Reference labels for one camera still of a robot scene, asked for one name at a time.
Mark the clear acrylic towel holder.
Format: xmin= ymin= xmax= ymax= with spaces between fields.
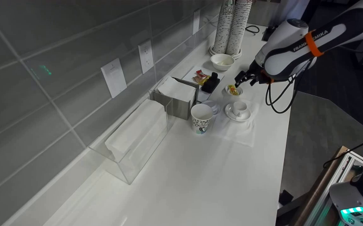
xmin=89 ymin=90 xmax=174 ymax=185

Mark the white coffee cup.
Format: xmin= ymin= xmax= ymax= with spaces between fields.
xmin=232 ymin=101 xmax=248 ymax=117

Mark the white switch plate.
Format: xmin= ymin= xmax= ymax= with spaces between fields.
xmin=192 ymin=8 xmax=201 ymax=35

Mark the patterned paper cup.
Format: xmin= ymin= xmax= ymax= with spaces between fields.
xmin=190 ymin=104 xmax=214 ymax=135

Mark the white paper napkin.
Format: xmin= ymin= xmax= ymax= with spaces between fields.
xmin=211 ymin=100 xmax=259 ymax=148

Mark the brown orange sachet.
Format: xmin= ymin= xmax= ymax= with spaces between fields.
xmin=192 ymin=74 xmax=211 ymax=86

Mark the metal napkin holder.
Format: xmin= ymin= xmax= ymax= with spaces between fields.
xmin=149 ymin=77 xmax=200 ymax=121

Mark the clear plastic cup lid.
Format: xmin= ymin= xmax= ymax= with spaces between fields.
xmin=201 ymin=100 xmax=220 ymax=116

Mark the stack of white paper towels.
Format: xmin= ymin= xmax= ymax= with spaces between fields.
xmin=104 ymin=99 xmax=167 ymax=161

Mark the small white bowl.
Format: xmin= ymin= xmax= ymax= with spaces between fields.
xmin=225 ymin=84 xmax=244 ymax=97

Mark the white wall socket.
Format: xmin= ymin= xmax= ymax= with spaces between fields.
xmin=138 ymin=39 xmax=155 ymax=74

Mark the stack of patterned paper cups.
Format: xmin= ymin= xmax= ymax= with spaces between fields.
xmin=226 ymin=0 xmax=253 ymax=56
xmin=213 ymin=0 xmax=236 ymax=54

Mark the white rectangular tray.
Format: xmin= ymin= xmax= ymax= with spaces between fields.
xmin=181 ymin=65 xmax=225 ymax=103

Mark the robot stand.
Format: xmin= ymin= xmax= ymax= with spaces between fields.
xmin=276 ymin=146 xmax=363 ymax=226

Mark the round white cup stack base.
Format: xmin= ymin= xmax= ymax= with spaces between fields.
xmin=209 ymin=45 xmax=242 ymax=60

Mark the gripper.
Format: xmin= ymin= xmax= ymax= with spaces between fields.
xmin=234 ymin=60 xmax=274 ymax=88

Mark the stack of white napkins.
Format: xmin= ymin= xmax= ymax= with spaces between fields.
xmin=157 ymin=76 xmax=197 ymax=104

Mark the black rectangular box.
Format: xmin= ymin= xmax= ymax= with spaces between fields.
xmin=201 ymin=72 xmax=221 ymax=94

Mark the white paper note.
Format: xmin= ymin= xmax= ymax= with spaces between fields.
xmin=101 ymin=58 xmax=128 ymax=99

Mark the large white bowl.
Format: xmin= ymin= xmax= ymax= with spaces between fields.
xmin=210 ymin=53 xmax=235 ymax=71

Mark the white saucer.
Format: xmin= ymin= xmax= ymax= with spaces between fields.
xmin=225 ymin=103 xmax=252 ymax=122

